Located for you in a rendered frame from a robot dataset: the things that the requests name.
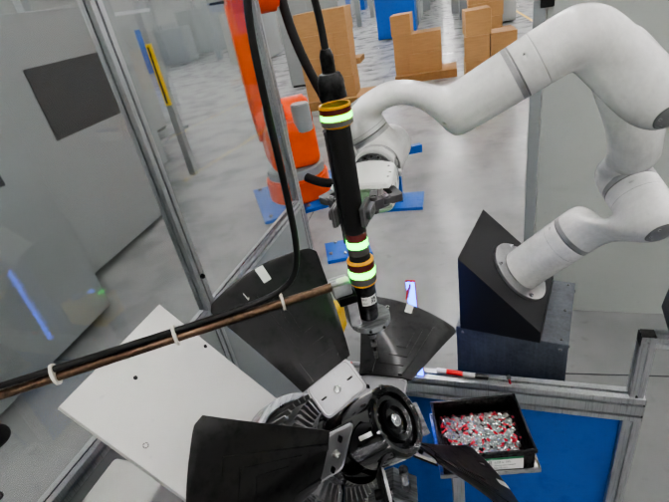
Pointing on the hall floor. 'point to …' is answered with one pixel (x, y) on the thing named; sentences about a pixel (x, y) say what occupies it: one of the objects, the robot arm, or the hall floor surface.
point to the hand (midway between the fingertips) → (350, 212)
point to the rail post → (621, 460)
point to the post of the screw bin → (458, 489)
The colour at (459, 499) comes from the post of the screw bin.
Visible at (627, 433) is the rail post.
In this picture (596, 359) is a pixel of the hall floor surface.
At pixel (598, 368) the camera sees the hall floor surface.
